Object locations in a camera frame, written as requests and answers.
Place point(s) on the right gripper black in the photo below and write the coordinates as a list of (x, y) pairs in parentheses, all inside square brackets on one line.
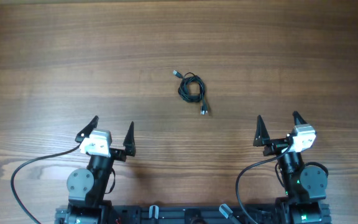
[(262, 139)]

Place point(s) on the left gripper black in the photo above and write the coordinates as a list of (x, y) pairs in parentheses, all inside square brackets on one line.
[(119, 155)]

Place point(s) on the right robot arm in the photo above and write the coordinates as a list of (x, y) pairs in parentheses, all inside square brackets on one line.
[(304, 183)]

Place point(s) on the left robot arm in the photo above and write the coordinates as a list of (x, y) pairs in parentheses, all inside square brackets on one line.
[(87, 187)]

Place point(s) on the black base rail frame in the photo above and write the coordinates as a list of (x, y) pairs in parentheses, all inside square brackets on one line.
[(261, 213)]

